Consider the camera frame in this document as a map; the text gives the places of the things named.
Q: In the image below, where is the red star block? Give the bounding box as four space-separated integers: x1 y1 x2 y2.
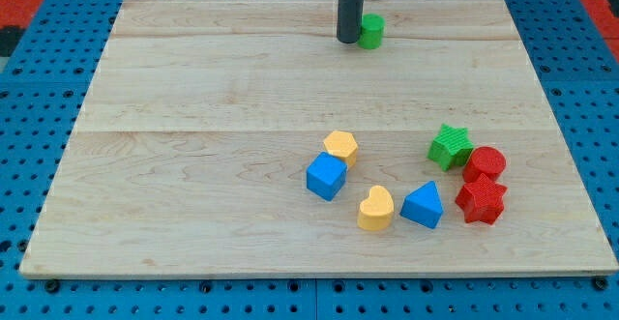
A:
455 174 508 224

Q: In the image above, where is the yellow heart block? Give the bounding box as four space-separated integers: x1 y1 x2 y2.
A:
357 185 395 231

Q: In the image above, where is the blue triangle block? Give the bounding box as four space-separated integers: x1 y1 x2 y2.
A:
399 181 444 229

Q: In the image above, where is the light wooden board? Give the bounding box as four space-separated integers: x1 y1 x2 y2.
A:
19 0 618 279

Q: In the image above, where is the green star block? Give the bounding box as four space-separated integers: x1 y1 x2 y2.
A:
427 124 475 171

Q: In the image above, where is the red cylinder block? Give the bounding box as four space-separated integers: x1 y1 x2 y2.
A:
462 146 507 183

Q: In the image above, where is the yellow hexagon block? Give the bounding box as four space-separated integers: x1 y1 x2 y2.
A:
323 131 359 168

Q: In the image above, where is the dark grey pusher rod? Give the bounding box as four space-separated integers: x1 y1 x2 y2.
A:
337 0 364 44

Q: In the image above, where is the blue cube block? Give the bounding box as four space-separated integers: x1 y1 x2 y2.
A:
306 152 347 201

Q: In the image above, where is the green cylinder block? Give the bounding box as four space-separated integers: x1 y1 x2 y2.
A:
357 14 386 49

